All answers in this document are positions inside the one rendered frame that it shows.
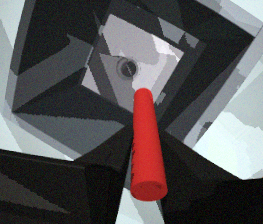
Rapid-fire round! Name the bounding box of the grey square plate with hole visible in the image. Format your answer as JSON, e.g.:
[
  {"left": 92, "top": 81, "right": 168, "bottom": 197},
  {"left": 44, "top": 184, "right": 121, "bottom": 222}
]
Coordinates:
[{"left": 82, "top": 14, "right": 184, "bottom": 113}]

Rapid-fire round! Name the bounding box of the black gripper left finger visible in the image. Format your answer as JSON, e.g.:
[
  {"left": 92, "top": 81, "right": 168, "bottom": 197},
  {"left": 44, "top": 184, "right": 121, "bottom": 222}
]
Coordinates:
[{"left": 0, "top": 125, "right": 134, "bottom": 224}]

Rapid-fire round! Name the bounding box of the dark grey open box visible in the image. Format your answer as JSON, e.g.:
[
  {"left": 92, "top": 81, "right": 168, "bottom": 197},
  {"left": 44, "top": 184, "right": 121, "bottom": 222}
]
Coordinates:
[{"left": 2, "top": 0, "right": 263, "bottom": 160}]

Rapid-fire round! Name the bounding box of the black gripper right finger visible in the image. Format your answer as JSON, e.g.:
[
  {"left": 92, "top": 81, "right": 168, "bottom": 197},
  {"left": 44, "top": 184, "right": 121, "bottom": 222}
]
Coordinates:
[{"left": 159, "top": 129, "right": 263, "bottom": 224}]

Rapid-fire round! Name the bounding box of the red peg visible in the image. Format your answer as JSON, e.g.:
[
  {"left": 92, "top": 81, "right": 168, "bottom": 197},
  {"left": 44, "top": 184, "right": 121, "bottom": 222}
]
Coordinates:
[{"left": 131, "top": 88, "right": 168, "bottom": 201}]

